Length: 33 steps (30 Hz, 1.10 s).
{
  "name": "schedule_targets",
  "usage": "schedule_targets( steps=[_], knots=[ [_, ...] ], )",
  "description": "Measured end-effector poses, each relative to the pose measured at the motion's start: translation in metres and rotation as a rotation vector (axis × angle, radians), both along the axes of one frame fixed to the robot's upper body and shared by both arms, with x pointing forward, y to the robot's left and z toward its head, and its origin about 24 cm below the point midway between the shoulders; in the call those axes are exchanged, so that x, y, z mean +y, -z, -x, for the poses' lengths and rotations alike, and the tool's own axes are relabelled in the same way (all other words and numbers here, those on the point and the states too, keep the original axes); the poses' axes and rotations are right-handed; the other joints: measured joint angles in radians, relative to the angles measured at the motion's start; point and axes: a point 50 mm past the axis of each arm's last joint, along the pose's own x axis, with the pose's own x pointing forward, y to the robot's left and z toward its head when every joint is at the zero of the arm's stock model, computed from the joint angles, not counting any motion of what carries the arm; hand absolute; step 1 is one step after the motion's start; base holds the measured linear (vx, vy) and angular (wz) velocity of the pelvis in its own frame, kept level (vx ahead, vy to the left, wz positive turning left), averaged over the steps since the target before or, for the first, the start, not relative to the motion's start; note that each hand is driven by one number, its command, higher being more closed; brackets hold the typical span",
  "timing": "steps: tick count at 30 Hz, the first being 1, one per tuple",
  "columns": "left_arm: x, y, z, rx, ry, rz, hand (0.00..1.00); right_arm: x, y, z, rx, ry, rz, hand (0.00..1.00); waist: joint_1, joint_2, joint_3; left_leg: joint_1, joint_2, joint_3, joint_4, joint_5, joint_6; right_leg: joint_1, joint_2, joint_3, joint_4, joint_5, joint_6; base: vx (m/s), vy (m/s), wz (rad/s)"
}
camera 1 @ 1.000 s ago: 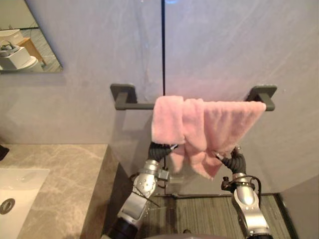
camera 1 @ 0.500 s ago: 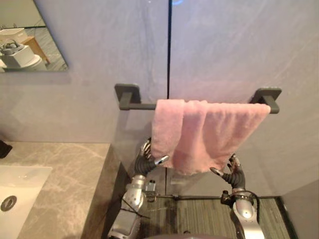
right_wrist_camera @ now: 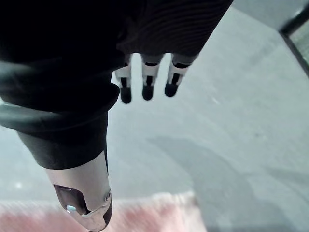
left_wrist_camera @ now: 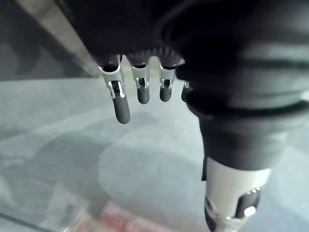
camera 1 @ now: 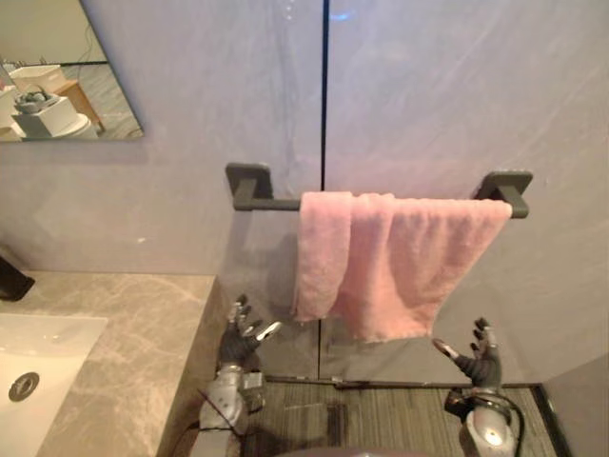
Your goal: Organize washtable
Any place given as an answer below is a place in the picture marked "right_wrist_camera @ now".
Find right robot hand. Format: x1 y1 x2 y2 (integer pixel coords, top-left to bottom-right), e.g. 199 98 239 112
0 0 234 232

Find pink ribbed bath mat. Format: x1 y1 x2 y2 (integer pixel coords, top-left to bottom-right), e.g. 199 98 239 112
0 191 201 232

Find black framed glass door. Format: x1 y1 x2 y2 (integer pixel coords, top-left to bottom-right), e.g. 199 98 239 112
278 6 309 80

